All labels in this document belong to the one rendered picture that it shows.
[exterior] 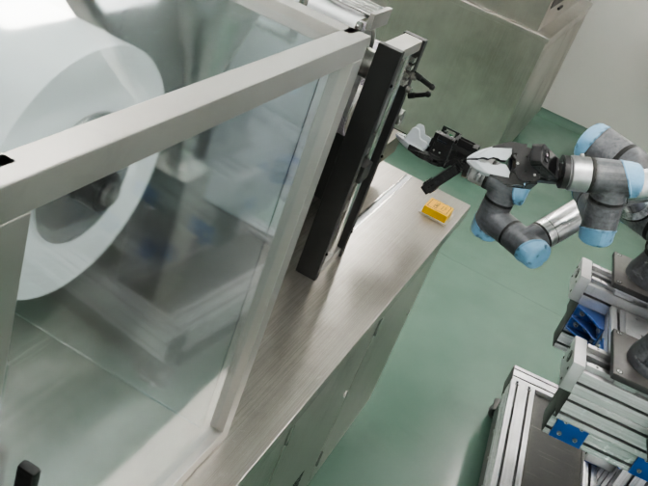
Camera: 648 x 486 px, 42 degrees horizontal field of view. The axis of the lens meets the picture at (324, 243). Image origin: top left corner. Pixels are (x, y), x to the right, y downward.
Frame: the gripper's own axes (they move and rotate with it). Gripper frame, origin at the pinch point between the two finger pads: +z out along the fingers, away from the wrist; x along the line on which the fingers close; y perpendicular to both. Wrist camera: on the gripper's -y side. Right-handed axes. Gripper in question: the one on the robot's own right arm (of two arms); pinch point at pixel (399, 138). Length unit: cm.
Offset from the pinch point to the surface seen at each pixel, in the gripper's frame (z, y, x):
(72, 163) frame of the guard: -15, 51, 157
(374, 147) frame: -4.3, 11.2, 38.5
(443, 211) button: -17.0, -16.5, -8.1
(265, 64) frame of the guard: -13, 51, 126
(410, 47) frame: -5, 35, 43
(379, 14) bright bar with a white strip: 5, 36, 37
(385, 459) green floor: -33, -109, -15
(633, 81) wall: -45, -58, -444
